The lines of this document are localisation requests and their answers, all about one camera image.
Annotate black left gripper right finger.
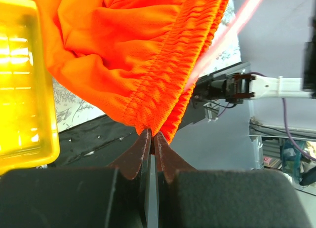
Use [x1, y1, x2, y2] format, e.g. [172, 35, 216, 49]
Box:
[154, 132, 196, 184]

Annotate pink wavy hanger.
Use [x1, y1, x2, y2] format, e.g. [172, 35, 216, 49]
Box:
[183, 0, 262, 92]

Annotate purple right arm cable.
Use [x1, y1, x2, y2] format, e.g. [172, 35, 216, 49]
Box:
[217, 72, 316, 162]

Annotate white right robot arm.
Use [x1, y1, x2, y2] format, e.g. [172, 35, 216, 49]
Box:
[206, 73, 316, 105]

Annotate orange shorts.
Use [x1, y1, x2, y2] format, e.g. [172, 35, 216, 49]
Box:
[33, 0, 229, 142]

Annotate yellow plastic tray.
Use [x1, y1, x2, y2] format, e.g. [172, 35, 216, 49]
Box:
[0, 0, 60, 173]

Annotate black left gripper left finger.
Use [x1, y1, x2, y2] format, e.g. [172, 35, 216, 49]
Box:
[107, 129, 152, 180]

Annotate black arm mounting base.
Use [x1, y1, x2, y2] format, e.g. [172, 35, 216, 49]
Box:
[49, 62, 250, 167]

